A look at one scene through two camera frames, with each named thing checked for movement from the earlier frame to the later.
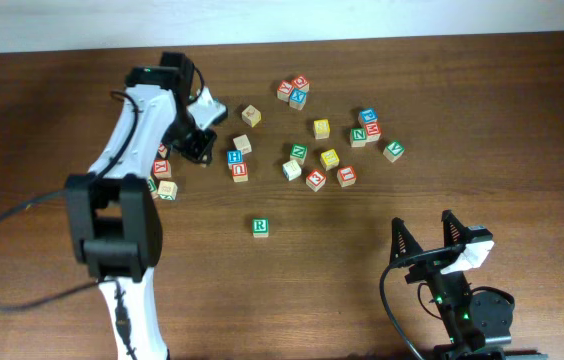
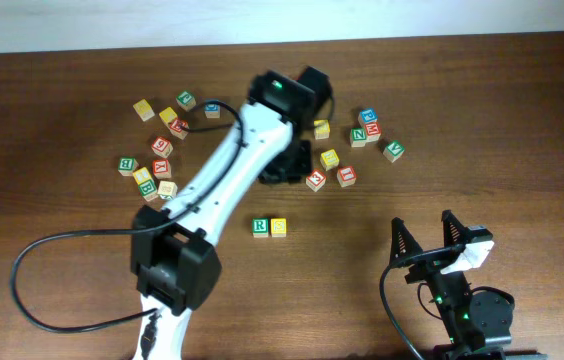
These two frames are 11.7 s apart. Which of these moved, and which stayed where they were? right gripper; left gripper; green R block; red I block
Moved: left gripper
Stayed: right gripper; red I block; green R block
